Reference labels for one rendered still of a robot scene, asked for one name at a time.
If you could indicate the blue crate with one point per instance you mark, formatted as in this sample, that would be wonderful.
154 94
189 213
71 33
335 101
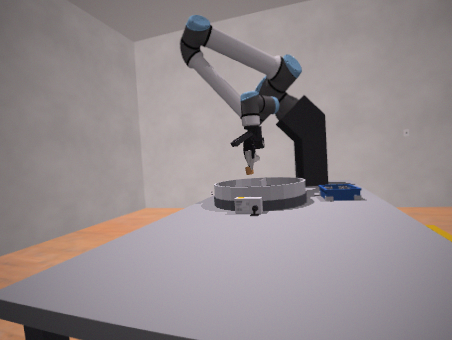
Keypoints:
337 194

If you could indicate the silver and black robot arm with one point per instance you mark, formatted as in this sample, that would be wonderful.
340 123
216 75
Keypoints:
281 72

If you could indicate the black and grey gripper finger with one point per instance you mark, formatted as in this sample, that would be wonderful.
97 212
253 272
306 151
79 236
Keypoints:
253 156
247 157

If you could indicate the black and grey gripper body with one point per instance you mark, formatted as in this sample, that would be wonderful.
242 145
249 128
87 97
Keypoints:
257 137

